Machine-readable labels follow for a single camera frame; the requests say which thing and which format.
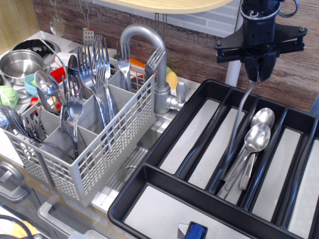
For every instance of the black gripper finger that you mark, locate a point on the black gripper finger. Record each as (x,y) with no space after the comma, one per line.
(252,66)
(267,64)

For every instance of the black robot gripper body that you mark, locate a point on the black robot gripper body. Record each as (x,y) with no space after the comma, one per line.
(258,36)

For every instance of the big steel spoon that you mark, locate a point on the big steel spoon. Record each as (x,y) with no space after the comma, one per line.
(232,147)

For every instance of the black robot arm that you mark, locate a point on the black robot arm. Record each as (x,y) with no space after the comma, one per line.
(264,6)

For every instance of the upper steel spoon in tray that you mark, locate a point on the upper steel spoon in tray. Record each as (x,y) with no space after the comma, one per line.
(265,116)

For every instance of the steel spoon in tray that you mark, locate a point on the steel spoon in tray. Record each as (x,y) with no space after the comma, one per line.
(255,141)
(265,116)

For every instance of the lower steel spoon in tray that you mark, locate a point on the lower steel spoon in tray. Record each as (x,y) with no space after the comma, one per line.
(255,141)

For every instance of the black cutlery tray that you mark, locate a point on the black cutlery tray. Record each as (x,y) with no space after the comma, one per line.
(177,182)

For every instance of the grey plastic cutlery basket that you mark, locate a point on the grey plastic cutlery basket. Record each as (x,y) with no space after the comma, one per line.
(102,148)

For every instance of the steel spoon upright left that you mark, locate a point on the steel spoon upright left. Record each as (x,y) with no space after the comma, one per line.
(48,92)

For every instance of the grey vertical pole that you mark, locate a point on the grey vertical pole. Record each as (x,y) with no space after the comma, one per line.
(234,67)

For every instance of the yellow toy corn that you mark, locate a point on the yellow toy corn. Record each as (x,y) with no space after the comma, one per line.
(172,79)

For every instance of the silver curved faucet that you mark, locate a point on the silver curved faucet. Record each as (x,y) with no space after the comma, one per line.
(164,100)

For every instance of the round wooden shelf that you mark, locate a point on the round wooden shelf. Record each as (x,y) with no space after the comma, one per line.
(171,6)

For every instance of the steel fork near faucet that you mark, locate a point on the steel fork near faucet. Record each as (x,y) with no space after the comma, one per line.
(153,62)

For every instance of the steel fork rear right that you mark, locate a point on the steel fork rear right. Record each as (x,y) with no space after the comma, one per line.
(123,59)

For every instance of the tall steel fork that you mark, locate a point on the tall steel fork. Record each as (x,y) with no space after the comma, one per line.
(103,73)

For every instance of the small hanging grater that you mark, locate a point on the small hanging grater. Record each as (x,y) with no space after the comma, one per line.
(88,36)

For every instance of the blue object at bottom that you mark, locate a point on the blue object at bottom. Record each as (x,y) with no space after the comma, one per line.
(191,231)

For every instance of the red toy item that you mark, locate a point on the red toy item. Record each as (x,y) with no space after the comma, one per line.
(58,74)

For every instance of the hanging steel skimmer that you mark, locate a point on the hanging steel skimmer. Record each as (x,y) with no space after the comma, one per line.
(57,26)

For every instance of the black stove burner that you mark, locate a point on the black stove burner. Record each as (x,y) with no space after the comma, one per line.
(37,46)

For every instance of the light blue toy cup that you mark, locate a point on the light blue toy cup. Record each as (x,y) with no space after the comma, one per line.
(30,84)

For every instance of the steel pot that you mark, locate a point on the steel pot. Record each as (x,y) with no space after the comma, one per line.
(17,64)

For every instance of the green toy cabbage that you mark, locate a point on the green toy cabbage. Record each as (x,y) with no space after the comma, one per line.
(9,96)

